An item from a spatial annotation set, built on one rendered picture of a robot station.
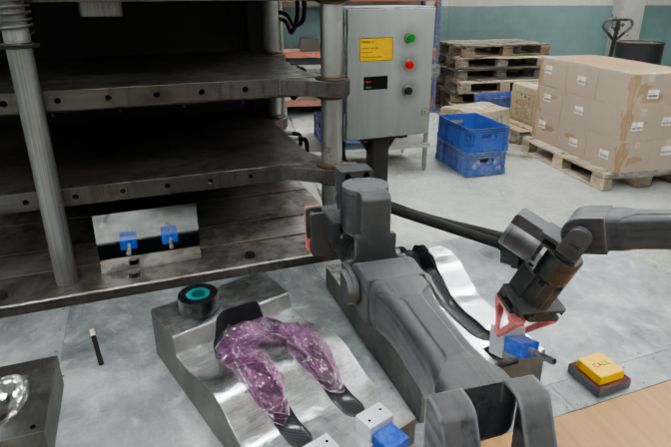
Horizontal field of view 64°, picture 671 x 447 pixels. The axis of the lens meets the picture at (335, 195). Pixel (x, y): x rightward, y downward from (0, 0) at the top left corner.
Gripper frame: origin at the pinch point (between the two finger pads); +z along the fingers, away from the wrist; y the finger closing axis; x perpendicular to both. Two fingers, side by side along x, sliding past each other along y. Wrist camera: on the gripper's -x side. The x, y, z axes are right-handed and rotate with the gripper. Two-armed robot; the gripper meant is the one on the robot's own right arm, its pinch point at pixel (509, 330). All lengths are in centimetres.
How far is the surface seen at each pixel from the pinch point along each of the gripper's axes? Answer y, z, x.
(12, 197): 90, 34, -73
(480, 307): -5.9, 9.2, -12.6
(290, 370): 37.4, 14.4, -4.7
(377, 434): 27.9, 9.2, 11.1
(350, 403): 28.1, 14.3, 2.8
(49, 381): 76, 29, -16
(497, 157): -241, 130, -269
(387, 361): 16.2, 16.7, -6.3
